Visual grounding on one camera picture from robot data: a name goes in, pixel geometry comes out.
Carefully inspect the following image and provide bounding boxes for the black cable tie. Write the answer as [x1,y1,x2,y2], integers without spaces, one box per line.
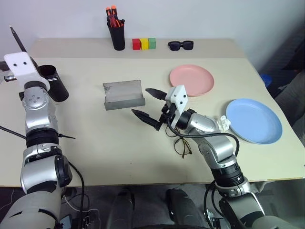
[0,125,76,140]

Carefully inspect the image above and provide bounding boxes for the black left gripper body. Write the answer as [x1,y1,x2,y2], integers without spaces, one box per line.
[0,61,18,84]

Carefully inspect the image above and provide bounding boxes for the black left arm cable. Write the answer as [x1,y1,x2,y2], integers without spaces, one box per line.
[68,161,86,217]

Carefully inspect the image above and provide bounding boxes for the dark rounded shape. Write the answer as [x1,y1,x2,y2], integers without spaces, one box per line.
[165,187,206,229]
[107,187,137,229]

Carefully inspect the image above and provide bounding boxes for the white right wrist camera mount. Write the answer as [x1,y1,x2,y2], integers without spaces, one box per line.
[164,84,189,128]

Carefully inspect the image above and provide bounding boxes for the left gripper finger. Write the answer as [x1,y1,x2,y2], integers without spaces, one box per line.
[9,25,28,53]
[29,56,43,75]

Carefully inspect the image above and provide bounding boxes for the pink plate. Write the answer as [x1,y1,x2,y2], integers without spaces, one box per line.
[169,64,215,97]

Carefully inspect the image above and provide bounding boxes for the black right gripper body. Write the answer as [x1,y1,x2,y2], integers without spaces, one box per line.
[159,99,178,126]

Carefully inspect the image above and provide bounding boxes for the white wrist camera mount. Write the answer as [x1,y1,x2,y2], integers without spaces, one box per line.
[3,52,51,93]
[164,84,189,128]

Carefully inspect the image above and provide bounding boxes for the black empty cup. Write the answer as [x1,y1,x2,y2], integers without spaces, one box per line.
[38,64,70,103]

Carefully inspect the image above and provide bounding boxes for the thin-framed eyeglasses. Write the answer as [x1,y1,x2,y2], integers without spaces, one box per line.
[165,123,193,160]

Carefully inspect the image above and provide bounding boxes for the white crumpled paper wad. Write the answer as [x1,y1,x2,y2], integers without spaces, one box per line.
[215,115,232,132]

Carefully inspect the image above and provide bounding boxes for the grey upholstered chair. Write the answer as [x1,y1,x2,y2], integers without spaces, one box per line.
[274,70,305,127]

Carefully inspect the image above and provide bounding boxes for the black cup holding markers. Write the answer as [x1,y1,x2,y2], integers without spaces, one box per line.
[107,23,126,51]

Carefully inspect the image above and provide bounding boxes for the blue plate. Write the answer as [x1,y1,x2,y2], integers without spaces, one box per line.
[225,98,284,146]

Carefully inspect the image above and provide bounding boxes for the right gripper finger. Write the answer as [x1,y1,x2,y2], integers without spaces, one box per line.
[131,109,161,131]
[145,88,168,100]

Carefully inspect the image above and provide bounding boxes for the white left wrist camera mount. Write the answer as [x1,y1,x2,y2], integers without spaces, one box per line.
[3,52,51,93]

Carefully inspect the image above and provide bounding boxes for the black sunglasses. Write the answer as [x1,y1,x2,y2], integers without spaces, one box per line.
[167,40,194,52]

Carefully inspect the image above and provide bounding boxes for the grey open glasses case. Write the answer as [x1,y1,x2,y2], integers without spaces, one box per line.
[102,79,146,111]

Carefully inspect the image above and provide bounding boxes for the black floor box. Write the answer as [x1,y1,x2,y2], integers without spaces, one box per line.
[72,208,103,229]

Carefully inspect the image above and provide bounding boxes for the blue round container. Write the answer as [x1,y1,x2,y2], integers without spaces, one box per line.
[259,73,273,93]

